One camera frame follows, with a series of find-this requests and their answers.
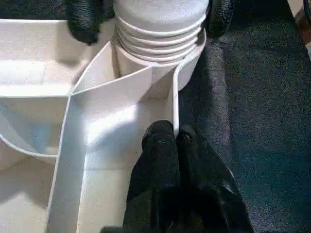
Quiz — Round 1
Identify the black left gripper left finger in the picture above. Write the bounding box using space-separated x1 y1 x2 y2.
123 120 180 233

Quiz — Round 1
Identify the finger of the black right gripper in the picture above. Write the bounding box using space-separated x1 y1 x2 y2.
206 0 235 39
65 0 115 46

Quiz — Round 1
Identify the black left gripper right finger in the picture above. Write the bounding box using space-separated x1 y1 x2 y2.
174 125 255 233

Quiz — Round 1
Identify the white plastic table leg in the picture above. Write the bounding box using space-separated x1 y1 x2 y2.
113 0 211 64

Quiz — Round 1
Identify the white plastic table top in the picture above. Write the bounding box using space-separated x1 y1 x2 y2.
0 18 207 233

